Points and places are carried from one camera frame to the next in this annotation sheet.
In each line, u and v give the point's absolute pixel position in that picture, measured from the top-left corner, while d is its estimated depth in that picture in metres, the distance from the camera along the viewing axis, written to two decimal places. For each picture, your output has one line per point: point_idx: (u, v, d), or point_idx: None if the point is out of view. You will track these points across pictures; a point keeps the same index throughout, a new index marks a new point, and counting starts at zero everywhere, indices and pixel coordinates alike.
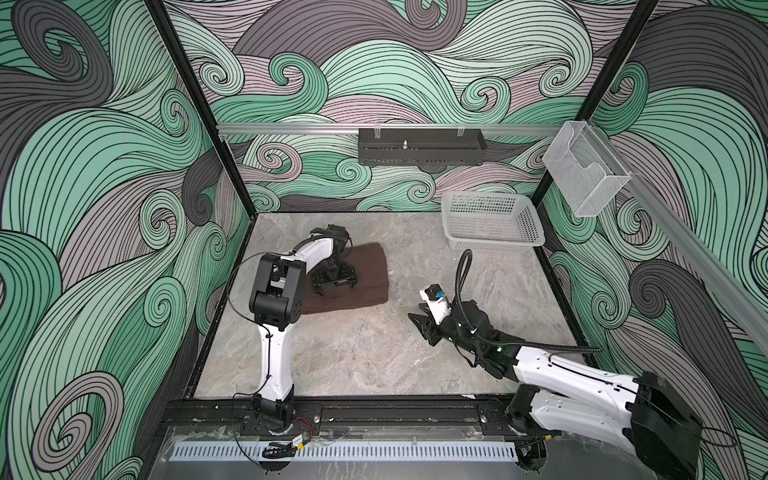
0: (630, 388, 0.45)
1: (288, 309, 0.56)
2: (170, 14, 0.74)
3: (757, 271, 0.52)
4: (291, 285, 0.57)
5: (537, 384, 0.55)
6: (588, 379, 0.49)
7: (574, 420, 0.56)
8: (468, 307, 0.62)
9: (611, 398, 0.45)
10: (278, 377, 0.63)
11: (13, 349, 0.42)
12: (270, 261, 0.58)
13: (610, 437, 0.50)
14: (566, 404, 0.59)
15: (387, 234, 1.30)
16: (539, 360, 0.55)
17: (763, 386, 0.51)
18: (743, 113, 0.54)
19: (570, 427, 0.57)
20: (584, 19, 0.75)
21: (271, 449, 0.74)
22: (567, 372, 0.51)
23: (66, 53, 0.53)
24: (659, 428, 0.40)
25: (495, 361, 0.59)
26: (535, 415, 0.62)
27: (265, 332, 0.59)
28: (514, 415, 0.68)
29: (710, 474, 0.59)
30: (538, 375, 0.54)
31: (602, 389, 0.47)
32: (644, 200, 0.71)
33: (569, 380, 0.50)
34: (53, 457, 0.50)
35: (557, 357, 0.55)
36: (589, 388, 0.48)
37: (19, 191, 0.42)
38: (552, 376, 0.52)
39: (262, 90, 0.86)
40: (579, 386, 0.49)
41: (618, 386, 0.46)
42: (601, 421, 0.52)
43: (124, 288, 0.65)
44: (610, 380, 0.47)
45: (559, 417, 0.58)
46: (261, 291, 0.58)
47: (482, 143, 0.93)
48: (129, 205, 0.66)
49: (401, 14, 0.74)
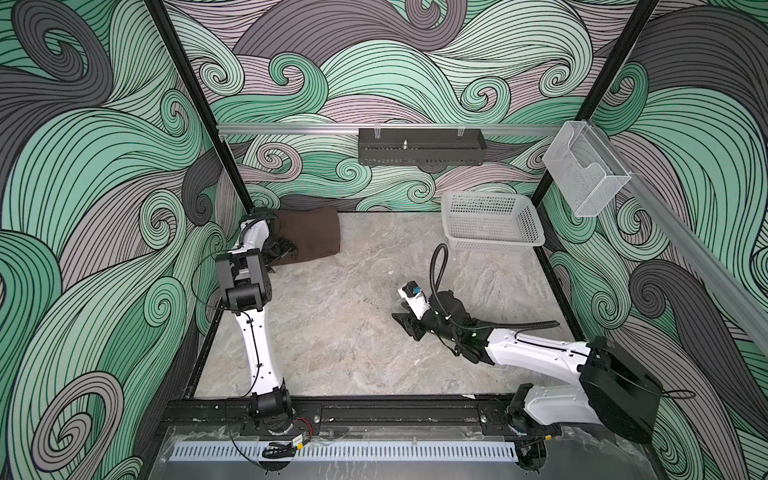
0: (581, 352, 0.48)
1: (264, 290, 0.64)
2: (169, 14, 0.74)
3: (757, 271, 0.52)
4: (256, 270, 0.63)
5: (507, 362, 0.58)
6: (547, 349, 0.52)
7: (556, 407, 0.56)
8: (443, 295, 0.66)
9: (566, 363, 0.48)
10: (269, 363, 0.66)
11: (13, 348, 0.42)
12: (227, 260, 0.62)
13: (589, 414, 0.49)
14: (551, 390, 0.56)
15: (387, 234, 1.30)
16: (507, 339, 0.58)
17: (763, 386, 0.51)
18: (742, 112, 0.54)
19: (560, 416, 0.57)
20: (584, 19, 0.75)
21: (271, 449, 0.74)
22: (530, 347, 0.54)
23: (66, 53, 0.53)
24: (609, 388, 0.42)
25: (472, 346, 0.62)
26: (528, 410, 0.63)
27: (245, 319, 0.64)
28: (515, 416, 0.67)
29: (710, 474, 0.59)
30: (507, 353, 0.56)
31: (559, 356, 0.49)
32: (644, 200, 0.71)
33: (532, 353, 0.53)
34: (53, 457, 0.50)
35: (523, 335, 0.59)
36: (549, 357, 0.50)
37: (19, 191, 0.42)
38: (519, 352, 0.54)
39: (262, 91, 0.86)
40: (540, 357, 0.51)
41: (572, 351, 0.49)
42: (575, 398, 0.53)
43: (125, 288, 0.66)
44: (565, 348, 0.50)
45: (546, 405, 0.59)
46: (230, 288, 0.63)
47: (482, 143, 0.93)
48: (129, 205, 0.66)
49: (401, 14, 0.74)
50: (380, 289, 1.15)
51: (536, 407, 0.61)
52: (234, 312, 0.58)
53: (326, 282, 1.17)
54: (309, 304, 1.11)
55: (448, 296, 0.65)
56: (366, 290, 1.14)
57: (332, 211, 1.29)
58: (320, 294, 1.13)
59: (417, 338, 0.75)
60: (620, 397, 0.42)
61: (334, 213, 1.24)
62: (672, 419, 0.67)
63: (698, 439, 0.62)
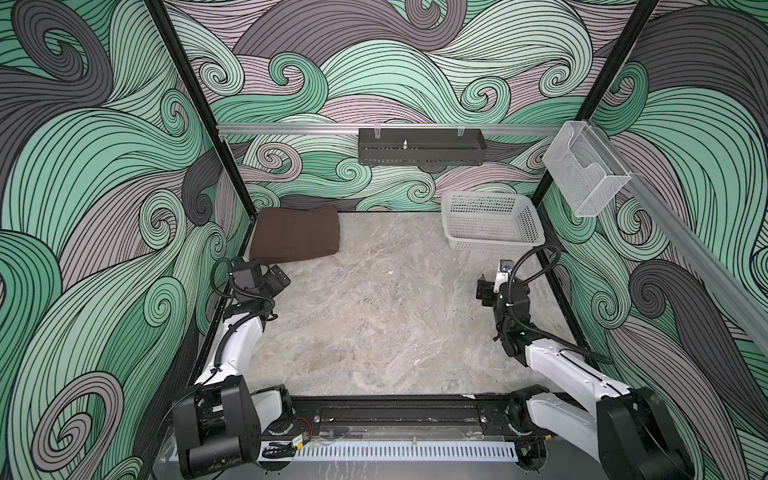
0: (615, 387, 0.47)
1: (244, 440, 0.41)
2: (169, 14, 0.74)
3: (757, 271, 0.52)
4: (235, 417, 0.41)
5: (541, 370, 0.59)
6: (584, 372, 0.51)
7: (556, 412, 0.58)
8: (517, 286, 0.67)
9: (595, 390, 0.47)
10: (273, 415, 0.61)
11: (13, 347, 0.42)
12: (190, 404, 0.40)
13: (590, 444, 0.49)
14: (564, 405, 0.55)
15: (387, 234, 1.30)
16: (550, 348, 0.59)
17: (763, 386, 0.51)
18: (742, 113, 0.54)
19: (557, 427, 0.57)
20: (584, 19, 0.75)
21: (271, 450, 0.73)
22: (568, 364, 0.54)
23: (66, 53, 0.53)
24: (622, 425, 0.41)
25: (515, 341, 0.64)
26: (530, 404, 0.64)
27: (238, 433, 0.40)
28: (514, 402, 0.68)
29: (710, 474, 0.59)
30: (544, 360, 0.57)
31: (591, 381, 0.49)
32: (644, 200, 0.71)
33: (568, 370, 0.53)
34: (53, 457, 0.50)
35: (568, 353, 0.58)
36: (581, 378, 0.50)
37: (19, 191, 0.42)
38: (554, 363, 0.55)
39: (262, 90, 0.86)
40: (574, 377, 0.51)
41: (607, 383, 0.48)
42: (586, 423, 0.52)
43: (124, 289, 0.65)
44: (601, 378, 0.49)
45: (547, 410, 0.60)
46: (195, 444, 0.40)
47: (482, 143, 0.93)
48: (129, 205, 0.66)
49: (401, 14, 0.74)
50: (380, 289, 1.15)
51: (536, 406, 0.63)
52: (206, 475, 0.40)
53: (326, 281, 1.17)
54: (309, 304, 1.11)
55: (519, 287, 0.67)
56: (366, 290, 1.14)
57: (332, 211, 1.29)
58: (320, 294, 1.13)
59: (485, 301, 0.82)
60: (629, 440, 0.41)
61: (333, 211, 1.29)
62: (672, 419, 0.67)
63: (698, 439, 0.62)
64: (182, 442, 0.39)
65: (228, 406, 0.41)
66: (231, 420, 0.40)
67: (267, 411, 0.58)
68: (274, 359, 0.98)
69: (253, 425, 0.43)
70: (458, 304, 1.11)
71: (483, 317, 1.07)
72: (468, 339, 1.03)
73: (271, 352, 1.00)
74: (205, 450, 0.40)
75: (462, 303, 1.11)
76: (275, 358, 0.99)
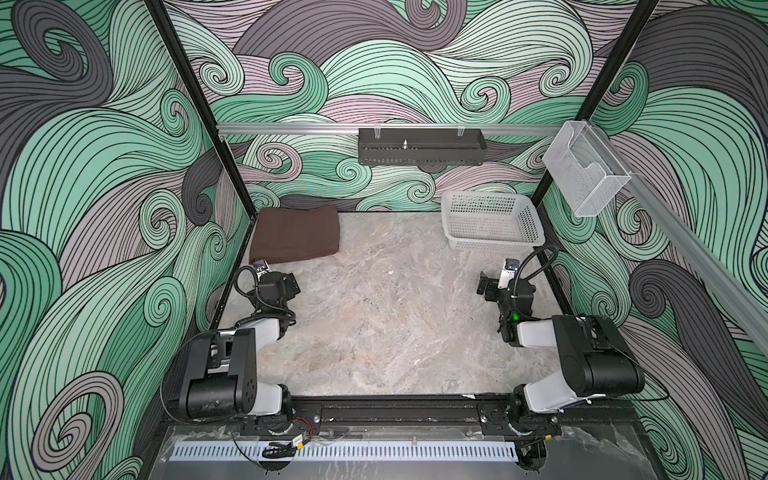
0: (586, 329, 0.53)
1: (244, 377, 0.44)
2: (169, 14, 0.74)
3: (757, 271, 0.52)
4: (240, 359, 0.45)
5: (530, 344, 0.66)
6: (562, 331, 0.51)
7: (549, 382, 0.58)
8: (522, 283, 0.74)
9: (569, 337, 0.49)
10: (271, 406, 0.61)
11: (13, 349, 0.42)
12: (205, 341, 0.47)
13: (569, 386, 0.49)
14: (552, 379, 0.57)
15: (387, 234, 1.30)
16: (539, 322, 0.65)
17: (763, 387, 0.51)
18: (742, 112, 0.54)
19: (546, 397, 0.59)
20: (584, 19, 0.75)
21: (271, 449, 0.74)
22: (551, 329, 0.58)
23: (66, 53, 0.53)
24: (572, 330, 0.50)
25: (511, 329, 0.73)
26: (526, 390, 0.66)
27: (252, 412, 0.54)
28: (514, 397, 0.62)
29: (710, 474, 0.59)
30: (532, 332, 0.65)
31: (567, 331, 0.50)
32: (644, 200, 0.71)
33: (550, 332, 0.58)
34: (53, 457, 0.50)
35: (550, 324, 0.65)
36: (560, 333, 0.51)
37: (19, 191, 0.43)
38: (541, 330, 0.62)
39: (262, 91, 0.86)
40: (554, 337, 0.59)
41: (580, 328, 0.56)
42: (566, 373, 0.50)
43: (124, 289, 0.65)
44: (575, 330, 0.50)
45: (542, 386, 0.61)
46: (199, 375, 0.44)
47: (482, 143, 0.93)
48: (129, 205, 0.66)
49: (401, 14, 0.74)
50: (380, 289, 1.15)
51: (533, 390, 0.64)
52: (194, 418, 0.43)
53: (326, 281, 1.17)
54: (309, 304, 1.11)
55: (525, 284, 0.74)
56: (366, 290, 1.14)
57: (332, 211, 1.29)
58: (320, 294, 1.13)
59: (490, 296, 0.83)
60: (576, 339, 0.49)
61: (334, 211, 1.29)
62: (673, 419, 0.67)
63: (698, 439, 0.62)
64: (189, 374, 0.44)
65: (239, 349, 0.46)
66: (236, 359, 0.45)
67: (266, 402, 0.59)
68: (274, 359, 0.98)
69: (250, 381, 0.45)
70: (458, 304, 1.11)
71: (483, 317, 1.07)
72: (468, 339, 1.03)
73: (272, 352, 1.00)
74: (203, 388, 0.43)
75: (462, 303, 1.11)
76: (275, 357, 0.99)
